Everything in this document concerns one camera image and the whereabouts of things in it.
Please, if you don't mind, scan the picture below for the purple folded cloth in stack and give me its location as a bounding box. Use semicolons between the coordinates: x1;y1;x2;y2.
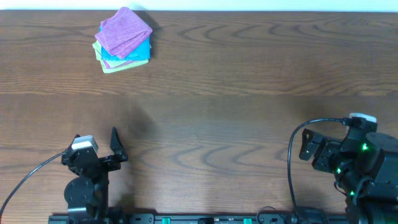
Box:
102;60;134;69

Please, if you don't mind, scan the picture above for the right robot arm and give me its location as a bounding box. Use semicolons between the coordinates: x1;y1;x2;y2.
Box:
299;128;397;223

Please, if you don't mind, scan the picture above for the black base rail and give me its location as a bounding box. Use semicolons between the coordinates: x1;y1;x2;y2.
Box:
47;212;349;224

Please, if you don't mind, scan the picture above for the purple microfiber cloth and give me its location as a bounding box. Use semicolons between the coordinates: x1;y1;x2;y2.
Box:
95;7;152;59

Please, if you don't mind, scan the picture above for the left black cable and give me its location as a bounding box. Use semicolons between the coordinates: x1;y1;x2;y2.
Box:
0;151;67;218

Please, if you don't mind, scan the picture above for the blue folded cloth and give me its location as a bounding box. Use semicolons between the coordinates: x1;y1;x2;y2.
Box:
95;23;152;61

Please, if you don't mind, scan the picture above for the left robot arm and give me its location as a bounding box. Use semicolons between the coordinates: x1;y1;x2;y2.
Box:
62;128;128;221

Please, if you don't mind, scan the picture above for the bottom green folded cloth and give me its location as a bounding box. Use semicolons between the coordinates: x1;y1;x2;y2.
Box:
100;60;149;73

